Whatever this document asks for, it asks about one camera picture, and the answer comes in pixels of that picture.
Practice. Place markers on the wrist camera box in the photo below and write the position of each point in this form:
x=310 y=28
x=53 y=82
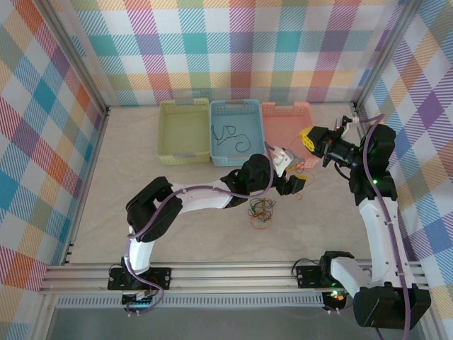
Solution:
x=283 y=156
x=348 y=122

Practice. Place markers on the left controller board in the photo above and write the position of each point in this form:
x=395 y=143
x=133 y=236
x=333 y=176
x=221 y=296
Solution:
x=139 y=300

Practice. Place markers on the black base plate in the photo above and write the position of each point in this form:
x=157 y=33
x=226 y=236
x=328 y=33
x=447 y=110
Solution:
x=308 y=276
x=159 y=278

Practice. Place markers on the aluminium frame post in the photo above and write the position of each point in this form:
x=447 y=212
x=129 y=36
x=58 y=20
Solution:
x=77 y=58
x=384 y=53

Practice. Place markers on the blue plastic basket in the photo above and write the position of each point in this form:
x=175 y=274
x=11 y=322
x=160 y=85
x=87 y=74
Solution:
x=237 y=117

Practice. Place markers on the yellow-green plastic basket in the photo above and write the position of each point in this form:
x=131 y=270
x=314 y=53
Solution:
x=182 y=131

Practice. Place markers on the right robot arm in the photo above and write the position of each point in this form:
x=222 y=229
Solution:
x=378 y=241

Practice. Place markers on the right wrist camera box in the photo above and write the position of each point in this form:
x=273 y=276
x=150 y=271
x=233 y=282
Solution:
x=348 y=122

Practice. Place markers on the controller board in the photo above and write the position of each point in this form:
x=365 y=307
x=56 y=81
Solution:
x=139 y=300
x=336 y=299

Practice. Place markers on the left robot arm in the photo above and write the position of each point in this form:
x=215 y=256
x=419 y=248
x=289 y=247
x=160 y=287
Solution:
x=148 y=212

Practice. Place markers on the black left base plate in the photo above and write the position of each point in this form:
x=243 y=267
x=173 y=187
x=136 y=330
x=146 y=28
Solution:
x=159 y=278

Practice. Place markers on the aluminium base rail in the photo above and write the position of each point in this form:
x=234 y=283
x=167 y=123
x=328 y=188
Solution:
x=230 y=276

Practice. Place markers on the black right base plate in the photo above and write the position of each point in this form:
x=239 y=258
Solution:
x=308 y=276

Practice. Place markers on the pink plastic basket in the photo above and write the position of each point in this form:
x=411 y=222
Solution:
x=283 y=120

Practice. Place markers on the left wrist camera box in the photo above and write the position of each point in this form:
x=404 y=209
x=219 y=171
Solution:
x=283 y=156

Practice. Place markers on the right controller board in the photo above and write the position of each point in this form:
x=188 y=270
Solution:
x=336 y=299

